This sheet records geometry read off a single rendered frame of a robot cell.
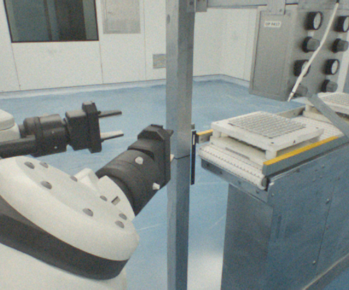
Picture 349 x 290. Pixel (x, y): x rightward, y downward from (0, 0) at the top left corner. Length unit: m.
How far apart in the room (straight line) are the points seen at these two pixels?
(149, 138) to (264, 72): 0.35
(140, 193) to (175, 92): 0.54
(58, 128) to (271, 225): 0.72
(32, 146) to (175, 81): 0.45
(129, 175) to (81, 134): 0.31
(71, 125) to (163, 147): 0.25
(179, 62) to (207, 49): 5.83
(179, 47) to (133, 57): 5.18
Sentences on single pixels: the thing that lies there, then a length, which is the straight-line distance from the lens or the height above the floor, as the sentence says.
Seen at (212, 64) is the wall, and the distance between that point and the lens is 6.85.
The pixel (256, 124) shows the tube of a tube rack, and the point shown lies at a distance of 1.00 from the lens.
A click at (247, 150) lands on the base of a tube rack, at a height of 0.87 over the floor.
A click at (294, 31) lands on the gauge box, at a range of 0.73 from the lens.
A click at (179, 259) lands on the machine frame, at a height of 0.39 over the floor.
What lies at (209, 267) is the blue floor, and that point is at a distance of 1.79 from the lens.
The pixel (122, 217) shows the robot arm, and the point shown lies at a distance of 0.17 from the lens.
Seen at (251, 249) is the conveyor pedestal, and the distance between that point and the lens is 1.20.
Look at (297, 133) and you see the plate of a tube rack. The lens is 0.98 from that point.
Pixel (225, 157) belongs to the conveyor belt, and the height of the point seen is 0.84.
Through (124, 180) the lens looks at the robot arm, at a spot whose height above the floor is 1.03.
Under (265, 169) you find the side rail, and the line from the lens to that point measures 0.84.
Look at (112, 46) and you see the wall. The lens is 5.95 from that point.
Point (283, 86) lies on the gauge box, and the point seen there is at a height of 1.09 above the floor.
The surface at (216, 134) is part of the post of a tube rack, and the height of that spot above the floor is 0.89.
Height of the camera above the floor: 1.24
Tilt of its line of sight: 23 degrees down
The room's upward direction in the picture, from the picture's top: straight up
